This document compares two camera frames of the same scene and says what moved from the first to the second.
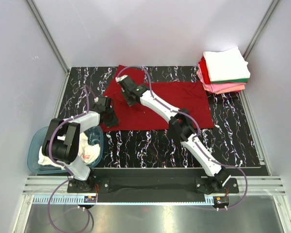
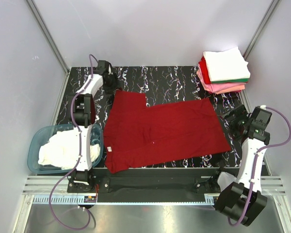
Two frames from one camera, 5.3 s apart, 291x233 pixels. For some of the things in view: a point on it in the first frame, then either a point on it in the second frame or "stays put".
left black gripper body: (112, 119) to (112, 84)
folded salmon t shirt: (236, 88) stays put
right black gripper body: (129, 101) to (241, 119)
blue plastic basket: (94, 136) stays put
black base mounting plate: (153, 181) stays put
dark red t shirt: (187, 96) to (136, 134)
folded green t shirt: (238, 80) stays put
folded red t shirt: (204, 69) stays put
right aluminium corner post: (270, 9) stays put
